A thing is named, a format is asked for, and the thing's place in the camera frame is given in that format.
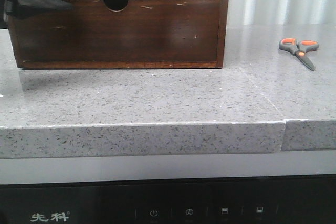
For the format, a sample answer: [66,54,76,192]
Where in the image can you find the grey orange scissors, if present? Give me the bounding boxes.
[278,38,319,71]

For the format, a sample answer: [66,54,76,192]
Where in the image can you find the dark wooden drawer cabinet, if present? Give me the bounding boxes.
[1,0,228,69]

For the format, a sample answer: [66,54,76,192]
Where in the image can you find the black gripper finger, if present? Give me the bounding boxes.
[5,0,73,19]

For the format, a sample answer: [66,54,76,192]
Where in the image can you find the dark wooden lower drawer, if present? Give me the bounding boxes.
[10,0,220,61]

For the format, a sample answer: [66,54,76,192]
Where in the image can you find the black appliance control panel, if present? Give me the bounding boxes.
[1,175,335,223]

